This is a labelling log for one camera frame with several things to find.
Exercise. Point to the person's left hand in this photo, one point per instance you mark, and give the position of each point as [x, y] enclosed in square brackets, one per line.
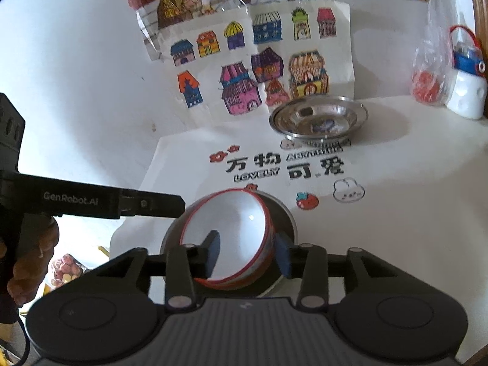
[39, 236]

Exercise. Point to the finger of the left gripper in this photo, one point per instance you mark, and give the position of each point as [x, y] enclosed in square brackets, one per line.
[150, 204]

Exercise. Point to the clear plastic bag red contents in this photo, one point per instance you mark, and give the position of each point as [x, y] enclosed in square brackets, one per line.
[433, 57]

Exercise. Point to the white blue water bottle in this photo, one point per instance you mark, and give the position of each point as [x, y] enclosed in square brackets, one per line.
[466, 81]

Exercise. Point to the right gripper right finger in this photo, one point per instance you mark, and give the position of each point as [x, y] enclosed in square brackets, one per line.
[309, 263]

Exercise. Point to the houses drawing paper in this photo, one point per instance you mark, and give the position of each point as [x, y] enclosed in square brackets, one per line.
[248, 61]

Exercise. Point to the white red-rimmed bowl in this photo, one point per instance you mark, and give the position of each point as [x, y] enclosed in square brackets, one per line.
[229, 212]
[241, 261]

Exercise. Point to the steel plate with sticker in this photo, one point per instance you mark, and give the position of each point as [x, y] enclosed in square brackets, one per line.
[318, 120]

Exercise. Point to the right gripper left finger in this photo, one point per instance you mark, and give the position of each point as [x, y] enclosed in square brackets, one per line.
[183, 265]

